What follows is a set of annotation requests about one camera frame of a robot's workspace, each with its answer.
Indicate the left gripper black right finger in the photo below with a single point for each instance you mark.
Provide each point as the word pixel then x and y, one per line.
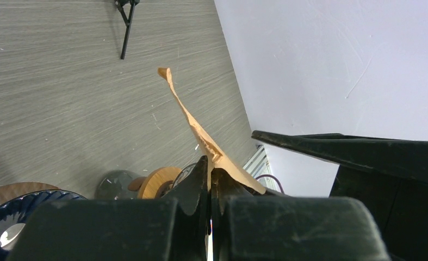
pixel 276 227

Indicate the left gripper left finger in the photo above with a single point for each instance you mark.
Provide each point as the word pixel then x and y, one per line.
pixel 173 227

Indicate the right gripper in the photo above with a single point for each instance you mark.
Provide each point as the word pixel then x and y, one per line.
pixel 399 206

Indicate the brown paper coffee filter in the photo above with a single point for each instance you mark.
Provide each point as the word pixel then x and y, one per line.
pixel 217 158

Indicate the dark glass carafe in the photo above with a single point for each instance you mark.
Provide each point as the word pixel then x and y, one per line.
pixel 114 185

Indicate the blue ribbed dripper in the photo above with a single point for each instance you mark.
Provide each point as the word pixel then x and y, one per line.
pixel 15 212

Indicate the grey ribbed dripper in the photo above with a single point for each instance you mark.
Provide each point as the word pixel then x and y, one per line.
pixel 167 186

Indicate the black microphone tripod stand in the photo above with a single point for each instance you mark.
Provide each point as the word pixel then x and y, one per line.
pixel 127 20

